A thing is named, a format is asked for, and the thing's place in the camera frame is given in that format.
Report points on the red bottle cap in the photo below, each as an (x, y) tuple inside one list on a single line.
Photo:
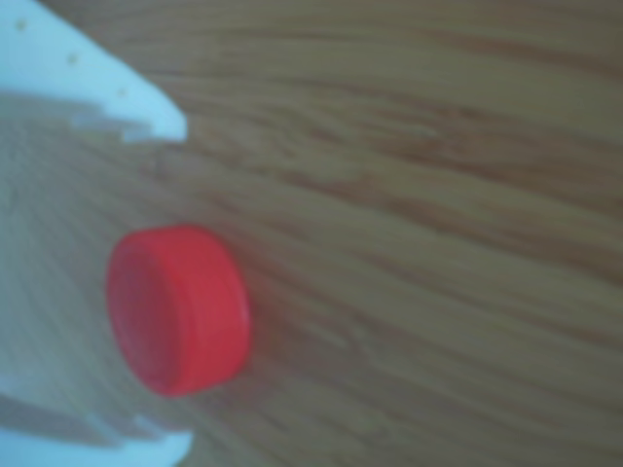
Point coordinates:
[(180, 311)]

